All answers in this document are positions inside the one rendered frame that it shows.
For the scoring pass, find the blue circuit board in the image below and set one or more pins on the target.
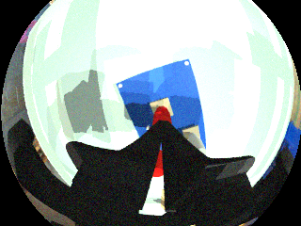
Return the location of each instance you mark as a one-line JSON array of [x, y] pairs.
[[148, 98]]

